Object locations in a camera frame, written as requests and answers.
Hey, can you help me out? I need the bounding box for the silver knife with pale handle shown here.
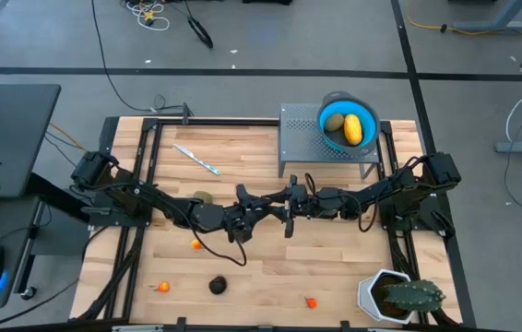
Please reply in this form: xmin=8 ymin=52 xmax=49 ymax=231
xmin=172 ymin=143 xmax=222 ymax=177

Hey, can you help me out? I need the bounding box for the grey perforated metal shelf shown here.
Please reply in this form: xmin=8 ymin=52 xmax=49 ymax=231
xmin=278 ymin=102 xmax=381 ymax=179

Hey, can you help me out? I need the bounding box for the yellow oblong fruit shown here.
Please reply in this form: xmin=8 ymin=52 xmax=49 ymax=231
xmin=343 ymin=113 xmax=363 ymax=147

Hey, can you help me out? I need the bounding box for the white angular plant pot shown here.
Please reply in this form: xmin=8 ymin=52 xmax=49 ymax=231
xmin=357 ymin=268 xmax=417 ymax=325

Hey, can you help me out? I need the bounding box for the yellow floor cable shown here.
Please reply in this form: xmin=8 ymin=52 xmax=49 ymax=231
xmin=406 ymin=8 xmax=522 ymax=53

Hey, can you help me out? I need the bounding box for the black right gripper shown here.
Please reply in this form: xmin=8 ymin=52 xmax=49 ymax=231
xmin=264 ymin=173 xmax=320 ymax=240

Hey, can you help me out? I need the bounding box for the grey lower desk surface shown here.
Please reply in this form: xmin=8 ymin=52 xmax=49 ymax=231
xmin=0 ymin=197 xmax=43 ymax=309

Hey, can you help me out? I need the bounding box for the dark avocado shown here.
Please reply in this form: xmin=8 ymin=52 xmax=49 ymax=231
xmin=208 ymin=275 xmax=229 ymax=296

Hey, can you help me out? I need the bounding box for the black strap loop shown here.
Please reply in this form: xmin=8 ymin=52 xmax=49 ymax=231
xmin=185 ymin=16 xmax=215 ymax=50

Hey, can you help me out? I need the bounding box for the long black floor cable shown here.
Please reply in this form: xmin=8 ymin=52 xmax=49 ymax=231
xmin=90 ymin=0 xmax=193 ymax=114

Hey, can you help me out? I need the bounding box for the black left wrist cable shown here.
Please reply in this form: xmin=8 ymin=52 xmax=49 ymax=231
xmin=186 ymin=214 xmax=248 ymax=268

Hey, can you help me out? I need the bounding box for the metal desk leg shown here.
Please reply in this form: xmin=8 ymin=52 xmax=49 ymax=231
xmin=14 ymin=205 xmax=44 ymax=296

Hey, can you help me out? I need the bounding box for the green cactus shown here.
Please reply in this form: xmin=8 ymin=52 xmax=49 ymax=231
xmin=383 ymin=279 xmax=446 ymax=314

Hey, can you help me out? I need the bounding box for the white coiled cable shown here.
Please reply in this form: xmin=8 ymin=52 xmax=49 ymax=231
xmin=125 ymin=0 xmax=171 ymax=32

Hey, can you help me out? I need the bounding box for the blue collapsible colander bowl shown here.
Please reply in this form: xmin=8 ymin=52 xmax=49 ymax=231
xmin=316 ymin=90 xmax=381 ymax=157

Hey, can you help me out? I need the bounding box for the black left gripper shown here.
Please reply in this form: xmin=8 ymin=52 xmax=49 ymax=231
xmin=223 ymin=183 xmax=277 ymax=244

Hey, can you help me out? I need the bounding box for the black aluminium table frame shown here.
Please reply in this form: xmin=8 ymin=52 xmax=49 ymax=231
xmin=76 ymin=114 xmax=463 ymax=332

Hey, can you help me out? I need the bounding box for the dark grey desk top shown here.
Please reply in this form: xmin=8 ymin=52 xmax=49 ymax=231
xmin=0 ymin=83 xmax=62 ymax=199

